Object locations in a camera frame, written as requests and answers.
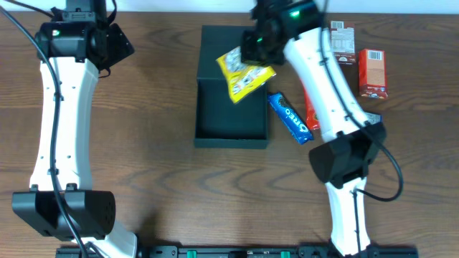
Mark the red carton box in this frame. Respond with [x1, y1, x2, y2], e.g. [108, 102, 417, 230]
[359, 49, 388, 99]

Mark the blue Oreo cookie pack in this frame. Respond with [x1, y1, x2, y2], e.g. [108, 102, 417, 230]
[268, 92, 313, 145]

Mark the yellow Hacks candy bag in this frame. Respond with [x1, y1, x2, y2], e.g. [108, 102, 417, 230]
[216, 47, 276, 104]

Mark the brown carton box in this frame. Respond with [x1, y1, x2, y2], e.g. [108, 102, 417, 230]
[330, 21, 356, 65]

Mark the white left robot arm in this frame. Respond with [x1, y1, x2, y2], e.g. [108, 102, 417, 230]
[11, 21, 138, 257]

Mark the small blue box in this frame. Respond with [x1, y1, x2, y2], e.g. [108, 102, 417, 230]
[366, 112, 382, 125]

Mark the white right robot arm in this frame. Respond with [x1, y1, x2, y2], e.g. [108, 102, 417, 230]
[241, 0, 386, 257]

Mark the red Hacks candy bag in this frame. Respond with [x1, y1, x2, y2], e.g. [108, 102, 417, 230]
[303, 90, 320, 130]

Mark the dark green box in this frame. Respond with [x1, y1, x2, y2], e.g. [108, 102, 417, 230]
[194, 25, 268, 149]

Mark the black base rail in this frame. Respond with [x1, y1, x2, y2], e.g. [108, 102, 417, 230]
[55, 244, 419, 258]

